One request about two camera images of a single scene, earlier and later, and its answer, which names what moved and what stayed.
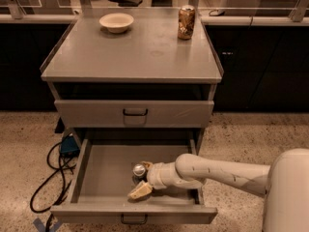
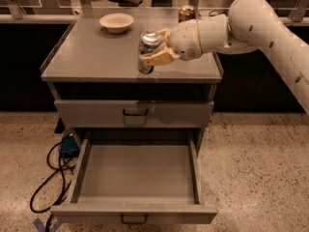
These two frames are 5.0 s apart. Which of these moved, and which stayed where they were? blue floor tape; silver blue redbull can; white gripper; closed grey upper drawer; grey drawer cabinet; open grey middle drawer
Moved: white gripper; silver blue redbull can
Stayed: grey drawer cabinet; blue floor tape; open grey middle drawer; closed grey upper drawer
